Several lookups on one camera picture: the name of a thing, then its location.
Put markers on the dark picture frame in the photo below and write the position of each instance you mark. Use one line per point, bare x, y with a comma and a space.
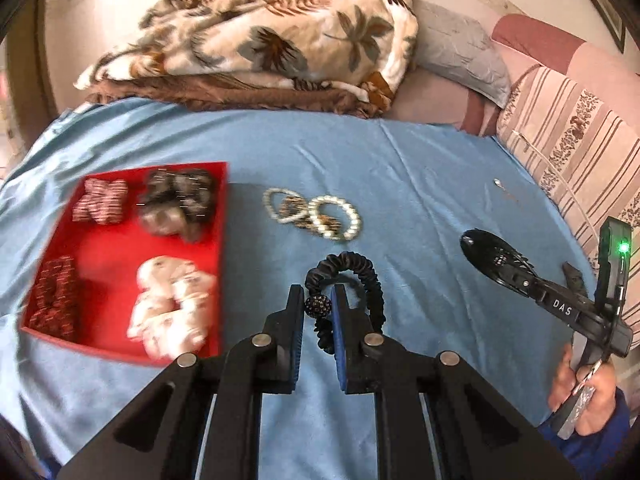
607, 15

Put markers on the dark red patterned scrunchie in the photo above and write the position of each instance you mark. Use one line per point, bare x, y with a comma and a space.
55, 300

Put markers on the person's right forearm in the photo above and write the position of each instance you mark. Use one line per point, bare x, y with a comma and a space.
600, 452

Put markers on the black beaded scrunchie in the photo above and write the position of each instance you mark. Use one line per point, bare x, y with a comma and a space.
350, 260

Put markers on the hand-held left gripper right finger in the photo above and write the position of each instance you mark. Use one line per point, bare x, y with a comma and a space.
338, 335

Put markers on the red white checked scrunchie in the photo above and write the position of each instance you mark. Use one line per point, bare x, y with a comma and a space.
100, 202

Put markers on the person's right hand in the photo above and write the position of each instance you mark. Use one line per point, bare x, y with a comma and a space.
602, 395

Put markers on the pink striped floral cushion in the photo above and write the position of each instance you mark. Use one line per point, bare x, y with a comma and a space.
575, 135

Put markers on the grey pillow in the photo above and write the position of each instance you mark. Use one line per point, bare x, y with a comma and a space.
460, 45

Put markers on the red tray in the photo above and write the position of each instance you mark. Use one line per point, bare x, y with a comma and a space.
110, 250

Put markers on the dark grey sheer scrunchie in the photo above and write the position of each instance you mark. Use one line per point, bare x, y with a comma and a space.
172, 200

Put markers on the brown blanket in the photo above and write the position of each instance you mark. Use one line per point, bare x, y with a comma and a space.
240, 96

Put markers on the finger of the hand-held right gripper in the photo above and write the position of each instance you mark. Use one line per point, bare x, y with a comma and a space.
525, 280

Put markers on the small silver pin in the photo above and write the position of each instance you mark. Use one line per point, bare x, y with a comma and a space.
498, 183

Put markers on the white printed scrunchie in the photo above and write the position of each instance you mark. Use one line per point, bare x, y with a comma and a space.
170, 305

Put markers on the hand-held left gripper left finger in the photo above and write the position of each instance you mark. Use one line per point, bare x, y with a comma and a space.
297, 330

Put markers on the leaf print blanket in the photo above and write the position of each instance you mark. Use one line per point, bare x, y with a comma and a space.
280, 25

